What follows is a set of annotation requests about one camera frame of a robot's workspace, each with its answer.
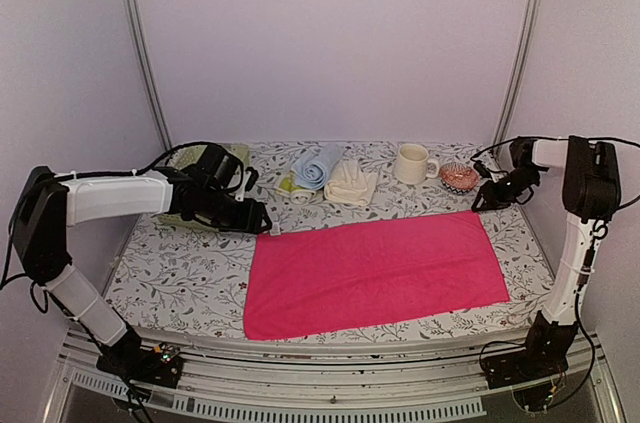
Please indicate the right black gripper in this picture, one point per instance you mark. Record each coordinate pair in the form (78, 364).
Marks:
(494, 199)

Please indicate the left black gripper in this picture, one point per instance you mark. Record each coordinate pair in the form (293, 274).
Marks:
(251, 219)

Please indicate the pink towel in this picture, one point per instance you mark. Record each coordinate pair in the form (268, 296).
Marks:
(369, 274)

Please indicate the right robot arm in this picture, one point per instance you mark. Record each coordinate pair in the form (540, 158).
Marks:
(591, 195)

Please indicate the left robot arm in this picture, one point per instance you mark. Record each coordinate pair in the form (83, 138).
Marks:
(210, 191)

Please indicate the red patterned bowl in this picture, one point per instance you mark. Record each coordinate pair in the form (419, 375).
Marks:
(458, 178)

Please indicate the green white towel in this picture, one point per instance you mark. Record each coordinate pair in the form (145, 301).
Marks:
(285, 186)

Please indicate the blue rolled towel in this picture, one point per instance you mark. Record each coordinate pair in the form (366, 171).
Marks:
(313, 169)

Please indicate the cream ceramic mug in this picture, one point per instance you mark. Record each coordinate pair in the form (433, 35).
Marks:
(414, 165)

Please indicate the cream rolled towel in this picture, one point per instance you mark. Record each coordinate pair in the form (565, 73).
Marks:
(349, 184)

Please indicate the green plastic basket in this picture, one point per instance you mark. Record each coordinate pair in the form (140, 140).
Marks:
(187, 156)

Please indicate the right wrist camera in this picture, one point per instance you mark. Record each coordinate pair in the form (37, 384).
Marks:
(484, 171)

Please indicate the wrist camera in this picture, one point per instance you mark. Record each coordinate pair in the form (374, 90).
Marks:
(484, 171)
(246, 183)

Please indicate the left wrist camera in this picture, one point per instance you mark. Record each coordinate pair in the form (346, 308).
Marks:
(246, 183)

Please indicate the right aluminium post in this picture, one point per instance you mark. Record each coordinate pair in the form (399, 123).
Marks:
(518, 69)

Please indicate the aluminium post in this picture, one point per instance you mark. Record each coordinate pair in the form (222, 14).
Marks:
(518, 69)
(135, 23)

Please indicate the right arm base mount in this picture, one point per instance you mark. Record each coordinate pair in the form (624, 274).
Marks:
(525, 368)

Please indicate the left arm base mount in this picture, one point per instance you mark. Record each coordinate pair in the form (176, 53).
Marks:
(136, 364)

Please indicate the left aluminium post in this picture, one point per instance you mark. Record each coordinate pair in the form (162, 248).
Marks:
(135, 23)

